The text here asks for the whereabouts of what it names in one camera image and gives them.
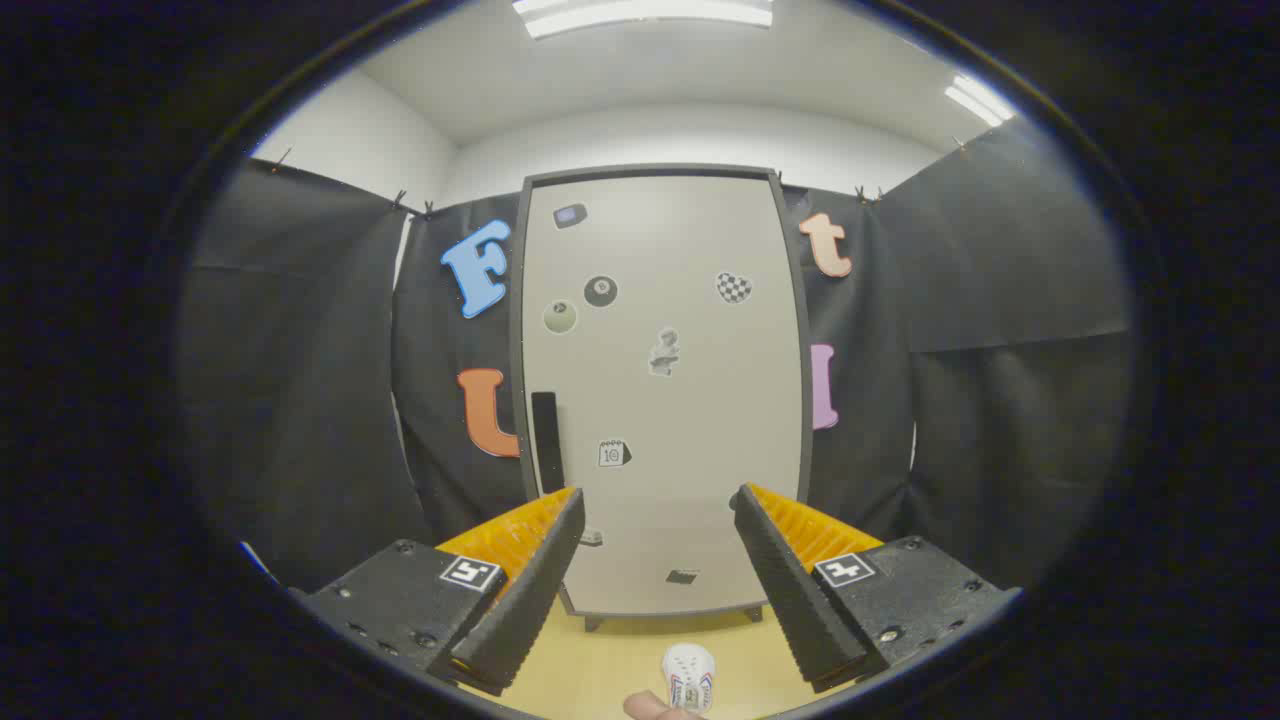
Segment black door handle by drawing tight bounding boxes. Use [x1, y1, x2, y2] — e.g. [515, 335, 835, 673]
[531, 391, 566, 495]

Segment white shoe cabinet door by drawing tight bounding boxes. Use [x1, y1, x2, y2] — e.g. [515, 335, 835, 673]
[522, 176, 803, 616]

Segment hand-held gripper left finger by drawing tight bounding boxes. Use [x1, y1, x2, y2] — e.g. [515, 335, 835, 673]
[290, 487, 587, 698]

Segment grey shoe cabinet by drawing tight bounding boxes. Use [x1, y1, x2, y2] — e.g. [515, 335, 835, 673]
[509, 164, 814, 633]

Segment white sneaker shoe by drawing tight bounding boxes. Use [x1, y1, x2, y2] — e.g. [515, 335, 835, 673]
[662, 643, 717, 713]

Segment black backdrop cloth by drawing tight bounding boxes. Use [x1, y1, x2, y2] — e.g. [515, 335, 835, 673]
[178, 118, 1136, 593]

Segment small ceiling light panel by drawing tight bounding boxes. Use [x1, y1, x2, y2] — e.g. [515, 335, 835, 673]
[944, 74, 1016, 128]

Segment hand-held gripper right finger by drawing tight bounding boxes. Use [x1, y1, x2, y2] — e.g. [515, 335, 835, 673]
[733, 483, 1023, 694]

